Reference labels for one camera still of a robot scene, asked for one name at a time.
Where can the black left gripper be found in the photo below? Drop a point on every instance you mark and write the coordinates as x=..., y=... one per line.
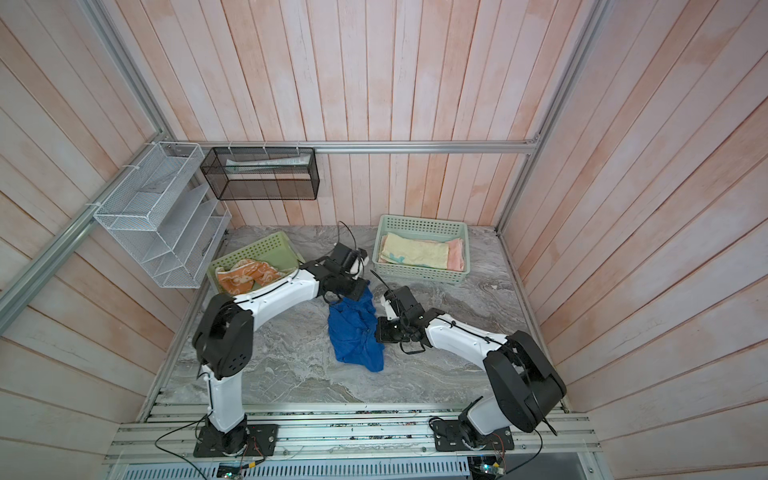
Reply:
x=356, y=293

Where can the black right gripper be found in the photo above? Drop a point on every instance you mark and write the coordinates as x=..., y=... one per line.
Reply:
x=383, y=334

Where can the blue towel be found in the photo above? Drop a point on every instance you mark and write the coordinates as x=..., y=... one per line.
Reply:
x=352, y=327

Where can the pale yellow teal towel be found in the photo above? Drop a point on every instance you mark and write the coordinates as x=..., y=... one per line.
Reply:
x=395, y=249

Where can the pink towel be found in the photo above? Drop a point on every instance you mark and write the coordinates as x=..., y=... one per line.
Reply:
x=455, y=259

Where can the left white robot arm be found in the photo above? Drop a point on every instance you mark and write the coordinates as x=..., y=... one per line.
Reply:
x=225, y=336

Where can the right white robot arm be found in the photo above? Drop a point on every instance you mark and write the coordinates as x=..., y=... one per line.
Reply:
x=525, y=385

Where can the light green towel basket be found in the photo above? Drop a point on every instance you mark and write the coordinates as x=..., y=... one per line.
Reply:
x=275, y=249

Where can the orange patterned towel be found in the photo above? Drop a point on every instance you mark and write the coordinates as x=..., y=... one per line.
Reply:
x=246, y=275

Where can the mint green empty basket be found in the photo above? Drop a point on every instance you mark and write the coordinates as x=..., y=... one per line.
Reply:
x=422, y=229

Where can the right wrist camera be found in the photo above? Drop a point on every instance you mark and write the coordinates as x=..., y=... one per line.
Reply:
x=401, y=305

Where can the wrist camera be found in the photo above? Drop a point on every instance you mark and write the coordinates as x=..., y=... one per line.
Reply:
x=345, y=260
x=401, y=305

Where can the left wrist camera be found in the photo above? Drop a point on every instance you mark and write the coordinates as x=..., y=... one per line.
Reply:
x=345, y=260

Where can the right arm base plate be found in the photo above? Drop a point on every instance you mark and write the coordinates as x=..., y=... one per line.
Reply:
x=458, y=435

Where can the black wire mesh basket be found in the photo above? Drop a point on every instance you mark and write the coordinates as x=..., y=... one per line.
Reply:
x=262, y=173

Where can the white wire mesh shelf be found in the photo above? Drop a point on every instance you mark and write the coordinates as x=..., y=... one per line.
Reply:
x=170, y=227

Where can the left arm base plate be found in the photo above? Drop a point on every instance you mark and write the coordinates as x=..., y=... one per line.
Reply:
x=245, y=439

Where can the aluminium front rail frame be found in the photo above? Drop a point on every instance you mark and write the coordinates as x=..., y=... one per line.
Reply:
x=338, y=431

